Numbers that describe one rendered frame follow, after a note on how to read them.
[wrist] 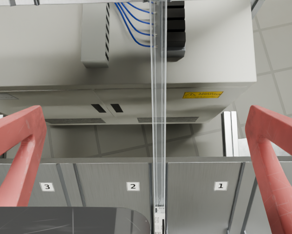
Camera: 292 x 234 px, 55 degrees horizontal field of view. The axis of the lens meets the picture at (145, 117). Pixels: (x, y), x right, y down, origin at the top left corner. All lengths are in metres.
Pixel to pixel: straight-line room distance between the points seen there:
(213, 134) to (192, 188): 0.86
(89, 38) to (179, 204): 0.37
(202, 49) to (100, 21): 0.22
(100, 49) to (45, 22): 0.16
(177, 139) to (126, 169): 0.86
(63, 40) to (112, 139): 0.64
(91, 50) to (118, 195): 0.31
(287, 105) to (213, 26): 0.76
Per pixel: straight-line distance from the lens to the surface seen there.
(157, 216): 0.39
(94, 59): 0.58
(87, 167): 0.35
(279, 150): 1.29
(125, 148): 1.20
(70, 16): 0.68
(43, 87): 0.65
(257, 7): 0.76
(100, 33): 0.60
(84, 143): 1.23
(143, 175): 0.35
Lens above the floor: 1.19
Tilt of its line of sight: 80 degrees down
